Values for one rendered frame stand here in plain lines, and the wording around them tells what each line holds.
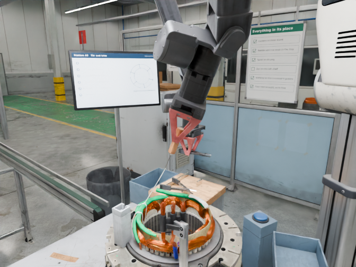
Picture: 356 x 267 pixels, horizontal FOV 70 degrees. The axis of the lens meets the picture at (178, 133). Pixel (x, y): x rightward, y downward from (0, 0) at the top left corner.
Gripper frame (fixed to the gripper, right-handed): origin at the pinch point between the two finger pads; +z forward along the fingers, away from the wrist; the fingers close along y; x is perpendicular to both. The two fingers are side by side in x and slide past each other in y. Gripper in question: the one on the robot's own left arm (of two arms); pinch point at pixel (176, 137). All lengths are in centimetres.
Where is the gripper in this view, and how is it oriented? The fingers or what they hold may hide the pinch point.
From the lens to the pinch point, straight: 55.3
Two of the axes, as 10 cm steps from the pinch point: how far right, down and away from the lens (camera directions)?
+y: -1.1, 3.3, -9.4
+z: -3.3, 8.8, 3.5
